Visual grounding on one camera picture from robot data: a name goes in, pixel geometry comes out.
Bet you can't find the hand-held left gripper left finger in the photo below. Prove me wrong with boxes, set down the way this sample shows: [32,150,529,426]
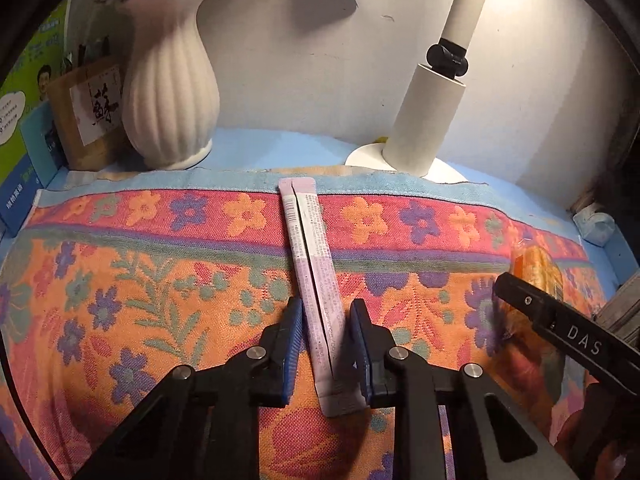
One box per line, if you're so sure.
[87,297,304,480]

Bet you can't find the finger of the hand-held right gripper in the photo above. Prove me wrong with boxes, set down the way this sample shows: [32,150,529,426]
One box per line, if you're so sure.
[492,271,557,335]

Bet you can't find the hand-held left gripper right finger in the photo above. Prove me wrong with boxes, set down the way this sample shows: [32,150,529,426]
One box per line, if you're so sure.
[349,299,576,480]

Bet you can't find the small orange pastry packet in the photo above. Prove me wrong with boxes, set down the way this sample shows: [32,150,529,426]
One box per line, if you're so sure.
[510,244,567,338]

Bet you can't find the pink stick sachet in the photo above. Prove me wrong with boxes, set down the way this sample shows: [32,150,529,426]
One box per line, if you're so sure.
[278,177,372,417]

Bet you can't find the person's right hand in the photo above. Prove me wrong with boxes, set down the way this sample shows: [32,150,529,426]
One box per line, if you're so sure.
[552,385,640,480]

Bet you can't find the crumpled white tissue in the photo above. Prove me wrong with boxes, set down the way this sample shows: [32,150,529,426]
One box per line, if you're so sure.
[571,209,617,247]

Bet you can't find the floral woven towel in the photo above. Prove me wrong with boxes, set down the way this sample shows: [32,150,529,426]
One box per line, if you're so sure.
[0,164,618,480]

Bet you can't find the white desk lamp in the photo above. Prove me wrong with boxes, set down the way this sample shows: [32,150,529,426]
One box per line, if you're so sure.
[344,0,497,183]

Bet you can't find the white ribbed vase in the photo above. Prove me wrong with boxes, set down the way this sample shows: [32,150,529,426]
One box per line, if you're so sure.
[117,0,222,172]

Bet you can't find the wooden pen holder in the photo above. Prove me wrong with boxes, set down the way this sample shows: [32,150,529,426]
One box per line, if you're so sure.
[46,56,132,172]

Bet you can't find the small blue card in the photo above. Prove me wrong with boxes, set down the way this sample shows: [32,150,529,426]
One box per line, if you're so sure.
[20,100,67,172]

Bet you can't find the pens in holder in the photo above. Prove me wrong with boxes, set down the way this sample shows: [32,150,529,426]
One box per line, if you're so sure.
[61,34,112,70]

